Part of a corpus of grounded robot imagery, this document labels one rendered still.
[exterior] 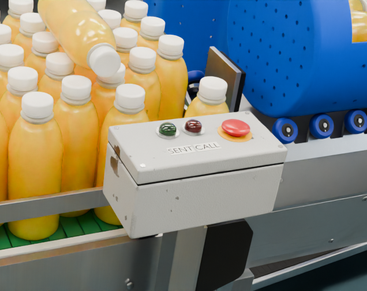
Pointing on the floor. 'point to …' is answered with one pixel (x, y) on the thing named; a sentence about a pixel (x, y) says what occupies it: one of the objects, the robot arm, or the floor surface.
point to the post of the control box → (178, 260)
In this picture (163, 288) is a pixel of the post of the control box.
